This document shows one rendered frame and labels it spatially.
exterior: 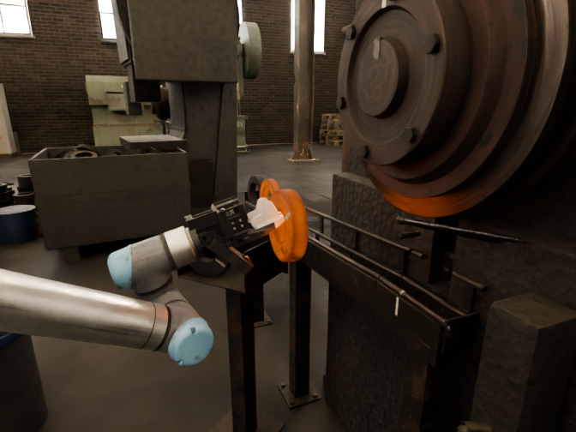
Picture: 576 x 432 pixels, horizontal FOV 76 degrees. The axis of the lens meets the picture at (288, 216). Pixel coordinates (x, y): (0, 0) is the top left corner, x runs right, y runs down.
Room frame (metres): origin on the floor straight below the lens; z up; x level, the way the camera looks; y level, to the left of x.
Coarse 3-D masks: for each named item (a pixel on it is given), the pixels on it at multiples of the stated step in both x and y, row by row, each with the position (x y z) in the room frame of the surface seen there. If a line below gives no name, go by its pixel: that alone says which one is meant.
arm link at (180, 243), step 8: (168, 232) 0.67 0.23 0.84; (176, 232) 0.66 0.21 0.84; (184, 232) 0.66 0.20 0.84; (168, 240) 0.65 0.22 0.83; (176, 240) 0.65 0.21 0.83; (184, 240) 0.65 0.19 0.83; (176, 248) 0.64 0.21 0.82; (184, 248) 0.65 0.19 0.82; (192, 248) 0.65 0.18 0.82; (176, 256) 0.64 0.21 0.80; (184, 256) 0.64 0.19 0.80; (192, 256) 0.65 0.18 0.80; (176, 264) 0.64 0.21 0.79; (184, 264) 0.65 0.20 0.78
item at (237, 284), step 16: (256, 240) 1.09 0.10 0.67; (208, 256) 1.11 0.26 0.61; (256, 256) 0.90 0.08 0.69; (272, 256) 0.96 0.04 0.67; (192, 272) 1.03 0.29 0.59; (224, 272) 1.01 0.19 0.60; (256, 272) 0.90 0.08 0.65; (272, 272) 0.96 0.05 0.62; (224, 288) 0.90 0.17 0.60; (240, 288) 0.89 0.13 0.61; (256, 288) 0.90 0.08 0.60; (240, 304) 0.97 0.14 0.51; (240, 320) 0.97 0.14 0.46; (240, 336) 0.97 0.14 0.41; (240, 352) 0.97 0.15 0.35; (240, 368) 0.97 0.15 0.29; (240, 384) 0.97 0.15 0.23; (240, 400) 0.97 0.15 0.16; (240, 416) 0.98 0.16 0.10; (256, 416) 1.01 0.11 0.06; (272, 416) 1.07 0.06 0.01
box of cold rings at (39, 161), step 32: (32, 160) 2.40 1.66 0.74; (64, 160) 2.48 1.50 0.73; (96, 160) 2.56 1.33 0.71; (128, 160) 2.65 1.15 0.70; (160, 160) 2.74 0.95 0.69; (64, 192) 2.46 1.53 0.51; (96, 192) 2.55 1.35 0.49; (128, 192) 2.63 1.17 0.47; (160, 192) 2.73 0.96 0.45; (64, 224) 2.45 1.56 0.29; (96, 224) 2.53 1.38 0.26; (128, 224) 2.62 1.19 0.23; (160, 224) 2.72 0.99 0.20; (64, 256) 2.44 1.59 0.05
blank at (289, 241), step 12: (276, 192) 0.78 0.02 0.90; (288, 192) 0.75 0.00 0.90; (276, 204) 0.77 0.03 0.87; (288, 204) 0.71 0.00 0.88; (300, 204) 0.72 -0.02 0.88; (288, 216) 0.71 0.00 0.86; (300, 216) 0.70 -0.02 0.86; (276, 228) 0.78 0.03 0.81; (288, 228) 0.71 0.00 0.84; (300, 228) 0.69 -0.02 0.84; (276, 240) 0.77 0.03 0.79; (288, 240) 0.71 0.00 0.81; (300, 240) 0.69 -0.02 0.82; (276, 252) 0.77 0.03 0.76; (288, 252) 0.71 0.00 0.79; (300, 252) 0.70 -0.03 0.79
